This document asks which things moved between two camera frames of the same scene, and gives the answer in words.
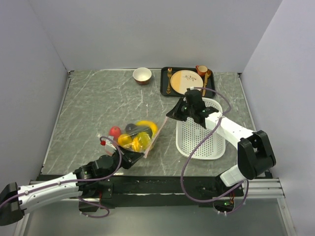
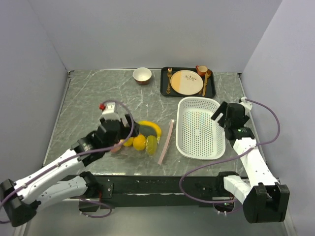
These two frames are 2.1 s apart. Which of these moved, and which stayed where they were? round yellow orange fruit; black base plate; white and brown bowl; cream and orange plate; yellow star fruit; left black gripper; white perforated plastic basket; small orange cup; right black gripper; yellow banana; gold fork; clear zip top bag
Moved: round yellow orange fruit; right black gripper; yellow banana; left black gripper; yellow star fruit; clear zip top bag
Stayed: black base plate; cream and orange plate; white perforated plastic basket; white and brown bowl; small orange cup; gold fork
